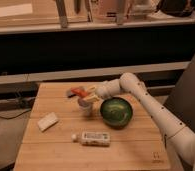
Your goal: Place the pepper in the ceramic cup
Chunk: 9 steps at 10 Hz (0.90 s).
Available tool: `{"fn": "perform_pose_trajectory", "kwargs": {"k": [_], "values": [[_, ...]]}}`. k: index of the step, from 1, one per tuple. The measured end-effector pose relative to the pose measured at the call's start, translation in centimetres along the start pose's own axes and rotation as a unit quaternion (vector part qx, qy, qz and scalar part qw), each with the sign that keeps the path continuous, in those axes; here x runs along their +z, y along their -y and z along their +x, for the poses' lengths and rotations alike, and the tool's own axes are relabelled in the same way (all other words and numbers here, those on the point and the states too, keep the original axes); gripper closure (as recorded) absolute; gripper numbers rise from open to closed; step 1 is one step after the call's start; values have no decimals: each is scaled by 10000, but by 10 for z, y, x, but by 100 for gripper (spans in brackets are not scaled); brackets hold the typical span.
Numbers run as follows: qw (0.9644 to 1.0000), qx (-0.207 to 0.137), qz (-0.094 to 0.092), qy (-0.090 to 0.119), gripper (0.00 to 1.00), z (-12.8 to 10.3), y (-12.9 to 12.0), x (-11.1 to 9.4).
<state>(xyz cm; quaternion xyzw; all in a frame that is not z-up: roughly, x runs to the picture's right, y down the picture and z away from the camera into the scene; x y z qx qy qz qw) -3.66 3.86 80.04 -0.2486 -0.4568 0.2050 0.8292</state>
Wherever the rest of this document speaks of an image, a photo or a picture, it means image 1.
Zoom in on white plastic bottle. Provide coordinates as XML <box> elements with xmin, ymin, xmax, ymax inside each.
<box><xmin>71</xmin><ymin>131</ymin><xmax>110</xmax><ymax>147</ymax></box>

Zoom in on green bowl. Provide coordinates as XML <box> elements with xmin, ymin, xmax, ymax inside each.
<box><xmin>100</xmin><ymin>97</ymin><xmax>133</xmax><ymax>128</ymax></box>

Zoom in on black floor cable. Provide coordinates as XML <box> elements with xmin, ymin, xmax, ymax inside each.
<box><xmin>0</xmin><ymin>96</ymin><xmax>35</xmax><ymax>120</ymax></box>

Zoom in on grey sponge block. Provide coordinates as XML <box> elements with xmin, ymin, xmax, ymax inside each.
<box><xmin>66</xmin><ymin>89</ymin><xmax>75</xmax><ymax>98</ymax></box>

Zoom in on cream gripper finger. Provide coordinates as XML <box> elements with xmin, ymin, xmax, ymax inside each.
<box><xmin>86</xmin><ymin>85</ymin><xmax>97</xmax><ymax>92</ymax></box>
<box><xmin>83</xmin><ymin>94</ymin><xmax>100</xmax><ymax>103</ymax></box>

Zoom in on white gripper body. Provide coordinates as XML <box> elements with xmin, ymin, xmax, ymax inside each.
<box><xmin>95</xmin><ymin>81</ymin><xmax>114</xmax><ymax>99</ymax></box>

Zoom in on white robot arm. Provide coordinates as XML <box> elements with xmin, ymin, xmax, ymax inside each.
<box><xmin>83</xmin><ymin>72</ymin><xmax>195</xmax><ymax>171</ymax></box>

